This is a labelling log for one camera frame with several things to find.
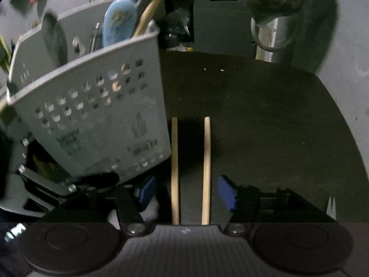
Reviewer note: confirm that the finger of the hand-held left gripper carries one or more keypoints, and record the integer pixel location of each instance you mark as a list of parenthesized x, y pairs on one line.
[(98, 179), (17, 138)]

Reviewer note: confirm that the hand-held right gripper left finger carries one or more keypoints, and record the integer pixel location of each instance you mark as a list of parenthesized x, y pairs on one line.
[(147, 192)]

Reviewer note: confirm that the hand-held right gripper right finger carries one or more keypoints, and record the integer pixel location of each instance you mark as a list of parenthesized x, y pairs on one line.
[(226, 193)]

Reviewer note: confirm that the grey perforated utensil case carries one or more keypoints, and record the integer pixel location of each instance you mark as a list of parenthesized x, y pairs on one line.
[(101, 127)]

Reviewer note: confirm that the metal spoon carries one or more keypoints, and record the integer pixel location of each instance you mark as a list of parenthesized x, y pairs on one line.
[(53, 37)]

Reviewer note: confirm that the shiny metal utensil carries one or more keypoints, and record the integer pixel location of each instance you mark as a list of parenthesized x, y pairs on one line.
[(95, 34)]

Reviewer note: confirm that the blue cartoon print spoon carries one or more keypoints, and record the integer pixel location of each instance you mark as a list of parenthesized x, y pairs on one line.
[(118, 20)]

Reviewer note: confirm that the pale pointed utensil tip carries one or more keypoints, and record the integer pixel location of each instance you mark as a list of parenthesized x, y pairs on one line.
[(332, 206)]

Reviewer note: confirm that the black plastic bag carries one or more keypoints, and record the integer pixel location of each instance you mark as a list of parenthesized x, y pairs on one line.
[(175, 28)]

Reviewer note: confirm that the dark grey cabinet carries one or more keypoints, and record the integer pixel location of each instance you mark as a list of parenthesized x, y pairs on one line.
[(219, 20)]

